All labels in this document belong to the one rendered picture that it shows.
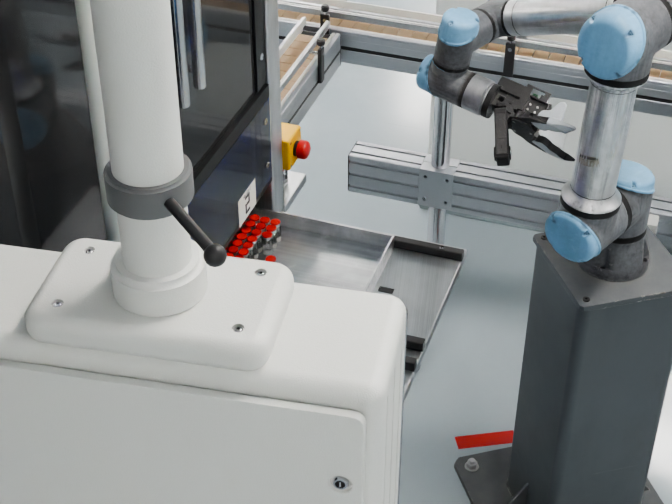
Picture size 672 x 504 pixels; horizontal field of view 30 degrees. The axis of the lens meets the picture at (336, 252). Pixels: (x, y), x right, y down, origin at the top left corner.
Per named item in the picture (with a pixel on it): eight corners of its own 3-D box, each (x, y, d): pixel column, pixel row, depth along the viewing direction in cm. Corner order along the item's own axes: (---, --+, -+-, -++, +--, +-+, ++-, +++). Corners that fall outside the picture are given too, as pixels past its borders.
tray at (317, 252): (186, 291, 242) (184, 276, 240) (237, 216, 262) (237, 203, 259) (353, 328, 233) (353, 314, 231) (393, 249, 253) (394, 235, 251)
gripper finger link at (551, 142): (585, 141, 254) (552, 115, 251) (572, 165, 253) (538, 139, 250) (577, 142, 257) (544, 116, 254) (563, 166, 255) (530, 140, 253)
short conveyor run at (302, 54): (244, 213, 269) (241, 151, 259) (178, 200, 273) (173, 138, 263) (346, 66, 321) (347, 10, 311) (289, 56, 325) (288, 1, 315)
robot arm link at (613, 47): (626, 245, 252) (683, 1, 218) (585, 280, 243) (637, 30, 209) (576, 220, 258) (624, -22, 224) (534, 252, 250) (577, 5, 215)
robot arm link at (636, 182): (659, 220, 259) (669, 165, 251) (624, 249, 251) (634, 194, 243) (609, 198, 266) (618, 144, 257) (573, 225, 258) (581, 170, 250)
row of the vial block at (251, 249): (228, 285, 243) (227, 266, 240) (262, 233, 257) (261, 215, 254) (238, 287, 242) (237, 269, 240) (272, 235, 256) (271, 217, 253)
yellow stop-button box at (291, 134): (257, 165, 263) (256, 136, 258) (270, 147, 268) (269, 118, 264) (291, 172, 261) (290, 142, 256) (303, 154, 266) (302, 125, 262)
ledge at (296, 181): (225, 200, 270) (224, 193, 268) (247, 169, 279) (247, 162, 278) (285, 213, 266) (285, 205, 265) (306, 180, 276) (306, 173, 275)
